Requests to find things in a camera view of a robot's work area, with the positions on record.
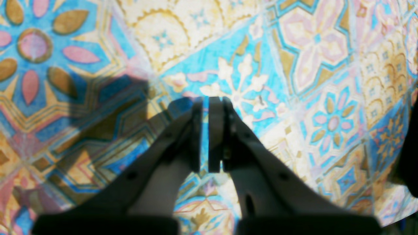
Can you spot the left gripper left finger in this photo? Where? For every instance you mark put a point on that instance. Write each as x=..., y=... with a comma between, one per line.
x=141, y=200

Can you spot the patterned tablecloth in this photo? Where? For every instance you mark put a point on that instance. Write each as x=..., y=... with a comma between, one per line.
x=87, y=86

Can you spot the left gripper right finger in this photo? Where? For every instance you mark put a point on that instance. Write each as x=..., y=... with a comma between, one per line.
x=273, y=200

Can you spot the black T-shirt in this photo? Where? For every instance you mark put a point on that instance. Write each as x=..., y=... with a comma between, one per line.
x=408, y=160

